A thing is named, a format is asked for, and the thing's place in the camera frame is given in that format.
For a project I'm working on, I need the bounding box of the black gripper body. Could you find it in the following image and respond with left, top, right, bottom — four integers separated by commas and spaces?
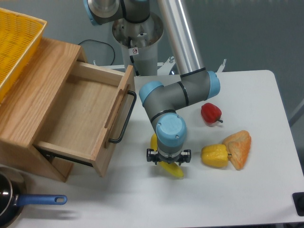
157, 149, 181, 164

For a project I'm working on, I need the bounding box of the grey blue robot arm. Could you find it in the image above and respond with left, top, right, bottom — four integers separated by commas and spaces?
84, 0, 220, 163

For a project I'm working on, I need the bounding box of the orange bread piece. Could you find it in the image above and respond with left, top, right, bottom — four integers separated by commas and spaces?
222, 130, 251, 171

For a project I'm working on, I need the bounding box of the yellow banana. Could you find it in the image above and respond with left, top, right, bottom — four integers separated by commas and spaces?
150, 133, 184, 179

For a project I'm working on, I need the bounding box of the black drawer handle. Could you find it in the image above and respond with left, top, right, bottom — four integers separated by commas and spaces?
108, 90, 137, 144

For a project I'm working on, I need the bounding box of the yellow bell pepper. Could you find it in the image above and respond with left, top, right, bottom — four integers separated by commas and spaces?
201, 144, 232, 168

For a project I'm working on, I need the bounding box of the red bell pepper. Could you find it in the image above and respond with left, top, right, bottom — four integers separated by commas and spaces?
200, 103, 223, 125

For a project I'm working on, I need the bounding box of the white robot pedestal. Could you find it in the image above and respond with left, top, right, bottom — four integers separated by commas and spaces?
112, 12, 164, 76

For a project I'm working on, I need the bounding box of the wooden drawer cabinet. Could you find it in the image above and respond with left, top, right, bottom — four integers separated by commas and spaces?
0, 38, 87, 182

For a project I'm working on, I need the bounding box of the open wooden drawer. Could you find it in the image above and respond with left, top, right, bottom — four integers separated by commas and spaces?
33, 62, 135, 176

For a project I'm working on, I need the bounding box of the black object table corner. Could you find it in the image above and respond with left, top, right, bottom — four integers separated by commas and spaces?
292, 192, 304, 217

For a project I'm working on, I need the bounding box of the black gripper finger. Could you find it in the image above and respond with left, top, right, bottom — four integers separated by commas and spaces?
178, 149, 191, 166
146, 148, 159, 165

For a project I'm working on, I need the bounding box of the yellow plastic basket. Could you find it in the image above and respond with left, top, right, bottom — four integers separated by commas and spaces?
0, 8, 47, 101

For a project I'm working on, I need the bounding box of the black pan blue handle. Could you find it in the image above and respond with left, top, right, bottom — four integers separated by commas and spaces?
0, 167, 67, 228

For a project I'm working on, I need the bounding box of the black cable on floor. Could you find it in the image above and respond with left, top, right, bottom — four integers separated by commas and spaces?
77, 39, 116, 66

